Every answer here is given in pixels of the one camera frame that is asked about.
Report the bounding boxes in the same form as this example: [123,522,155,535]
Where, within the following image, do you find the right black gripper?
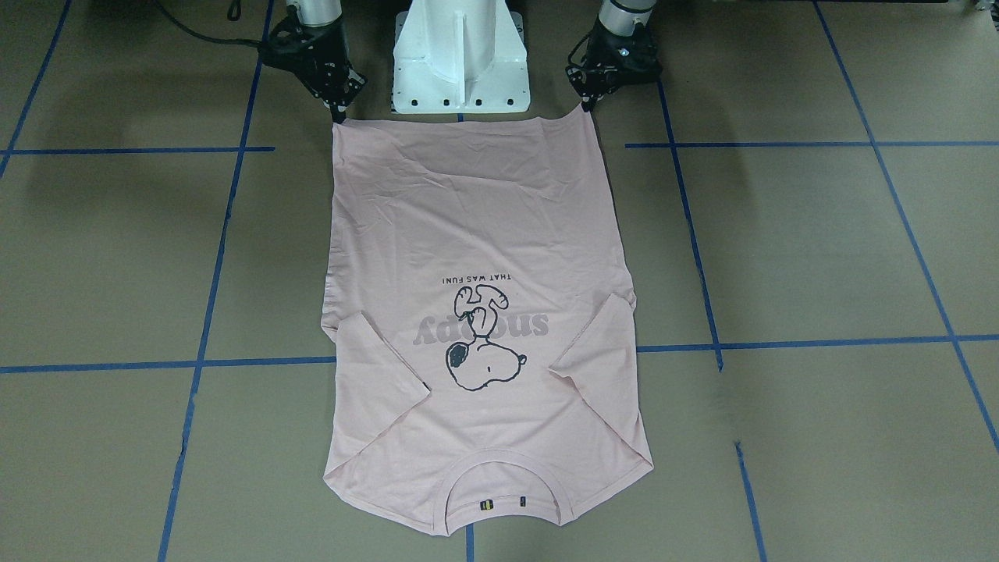
[258,17,368,124]

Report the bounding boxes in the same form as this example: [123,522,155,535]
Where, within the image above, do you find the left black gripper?
[565,22,663,112]

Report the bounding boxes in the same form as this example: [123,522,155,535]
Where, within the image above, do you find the pink snoopy t-shirt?
[321,108,654,536]

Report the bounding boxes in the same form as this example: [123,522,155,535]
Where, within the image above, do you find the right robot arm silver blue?
[258,1,367,124]

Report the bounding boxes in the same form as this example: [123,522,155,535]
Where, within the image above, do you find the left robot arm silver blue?
[565,1,663,112]

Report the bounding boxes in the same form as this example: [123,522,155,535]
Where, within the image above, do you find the brown paper table cover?
[0,0,999,562]

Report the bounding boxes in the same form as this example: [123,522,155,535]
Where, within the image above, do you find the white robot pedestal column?
[390,1,531,115]

